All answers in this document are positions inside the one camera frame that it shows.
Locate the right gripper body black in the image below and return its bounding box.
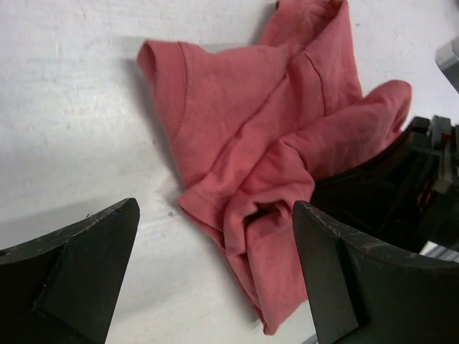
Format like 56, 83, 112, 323
406, 115, 458, 251

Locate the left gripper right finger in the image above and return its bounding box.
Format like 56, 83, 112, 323
293, 201, 458, 343

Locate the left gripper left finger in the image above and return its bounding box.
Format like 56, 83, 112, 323
1, 198, 139, 343

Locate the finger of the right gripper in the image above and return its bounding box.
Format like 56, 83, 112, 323
311, 132, 436, 251

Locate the pink red t shirt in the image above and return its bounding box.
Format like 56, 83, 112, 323
137, 1, 412, 335

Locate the aluminium frame rail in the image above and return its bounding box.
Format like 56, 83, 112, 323
420, 37, 458, 262

